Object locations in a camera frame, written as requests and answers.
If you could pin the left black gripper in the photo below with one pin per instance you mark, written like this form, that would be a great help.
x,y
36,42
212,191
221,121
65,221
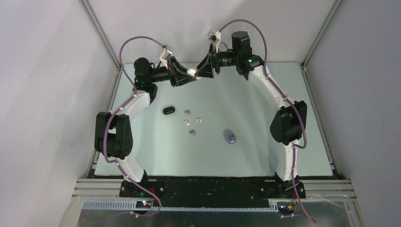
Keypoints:
x,y
175,71

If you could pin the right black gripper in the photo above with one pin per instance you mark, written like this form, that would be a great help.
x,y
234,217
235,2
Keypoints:
x,y
205,69

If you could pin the white earbud charging case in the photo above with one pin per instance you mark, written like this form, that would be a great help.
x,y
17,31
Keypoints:
x,y
191,71

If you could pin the black earbud charging case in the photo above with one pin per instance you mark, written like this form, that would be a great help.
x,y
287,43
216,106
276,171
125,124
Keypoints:
x,y
168,110

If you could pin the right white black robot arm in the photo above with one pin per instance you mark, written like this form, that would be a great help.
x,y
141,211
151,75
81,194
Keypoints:
x,y
289,122

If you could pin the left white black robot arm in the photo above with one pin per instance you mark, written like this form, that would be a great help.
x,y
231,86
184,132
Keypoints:
x,y
113,133

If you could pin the purple earbud charging case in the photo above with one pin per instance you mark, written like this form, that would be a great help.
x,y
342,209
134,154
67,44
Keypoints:
x,y
230,137

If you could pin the left controller board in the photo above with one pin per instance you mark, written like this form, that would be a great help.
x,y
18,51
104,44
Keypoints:
x,y
144,204

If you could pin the controller board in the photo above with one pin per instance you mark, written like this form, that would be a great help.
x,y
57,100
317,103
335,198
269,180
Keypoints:
x,y
144,204
286,210

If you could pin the right controller board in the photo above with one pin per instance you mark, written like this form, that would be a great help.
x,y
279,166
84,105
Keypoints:
x,y
286,210

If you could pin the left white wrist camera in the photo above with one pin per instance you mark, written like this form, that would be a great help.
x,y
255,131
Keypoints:
x,y
165,56

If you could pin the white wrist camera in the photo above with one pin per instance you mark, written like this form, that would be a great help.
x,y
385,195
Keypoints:
x,y
165,56
215,37

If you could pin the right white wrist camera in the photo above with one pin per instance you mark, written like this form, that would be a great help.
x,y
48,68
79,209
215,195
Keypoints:
x,y
215,37

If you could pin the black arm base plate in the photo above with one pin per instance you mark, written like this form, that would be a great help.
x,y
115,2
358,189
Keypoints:
x,y
266,186

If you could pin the aluminium frame rail front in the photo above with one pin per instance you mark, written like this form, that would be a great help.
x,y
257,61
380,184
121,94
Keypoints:
x,y
105,194

